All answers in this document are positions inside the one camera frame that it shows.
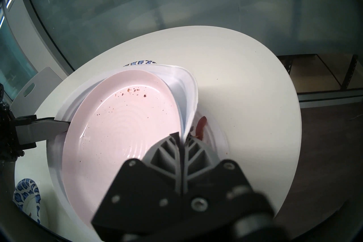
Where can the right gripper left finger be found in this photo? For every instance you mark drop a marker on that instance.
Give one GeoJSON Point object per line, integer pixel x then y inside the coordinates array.
{"type": "Point", "coordinates": [141, 193]}

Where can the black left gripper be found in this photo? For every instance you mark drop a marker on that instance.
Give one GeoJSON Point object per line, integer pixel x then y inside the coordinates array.
{"type": "Point", "coordinates": [8, 133]}

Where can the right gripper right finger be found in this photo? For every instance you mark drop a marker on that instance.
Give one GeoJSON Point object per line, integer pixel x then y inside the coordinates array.
{"type": "Point", "coordinates": [221, 190]}

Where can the white paper plate with leftovers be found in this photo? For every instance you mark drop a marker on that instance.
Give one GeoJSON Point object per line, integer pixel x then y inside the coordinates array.
{"type": "Point", "coordinates": [217, 139]}

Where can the pink plate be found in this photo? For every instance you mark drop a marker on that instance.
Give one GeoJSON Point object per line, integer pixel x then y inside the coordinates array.
{"type": "Point", "coordinates": [119, 130]}

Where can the plain white paper plate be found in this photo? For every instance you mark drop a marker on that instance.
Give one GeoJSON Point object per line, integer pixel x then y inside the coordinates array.
{"type": "Point", "coordinates": [185, 96]}

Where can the large blue patterned paper plate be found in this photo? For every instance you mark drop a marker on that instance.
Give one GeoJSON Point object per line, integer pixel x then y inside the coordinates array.
{"type": "Point", "coordinates": [27, 190]}

